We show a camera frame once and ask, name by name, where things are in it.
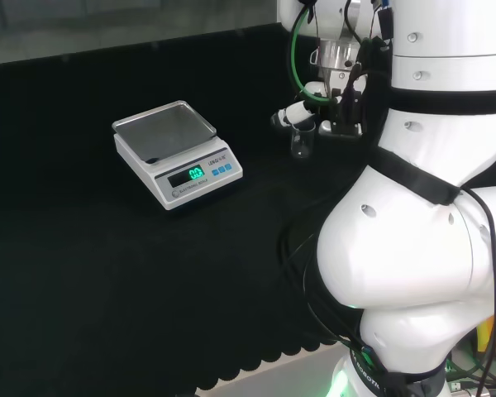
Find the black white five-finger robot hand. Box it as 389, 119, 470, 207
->
270, 69, 367, 140

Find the small clear glass beaker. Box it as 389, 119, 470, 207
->
289, 122, 317, 161

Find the white electronic balance steel pan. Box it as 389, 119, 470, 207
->
112, 99, 244, 212

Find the yellow stop button box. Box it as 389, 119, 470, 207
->
475, 304, 496, 361

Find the black bench cloth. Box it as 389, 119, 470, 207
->
0, 21, 496, 397

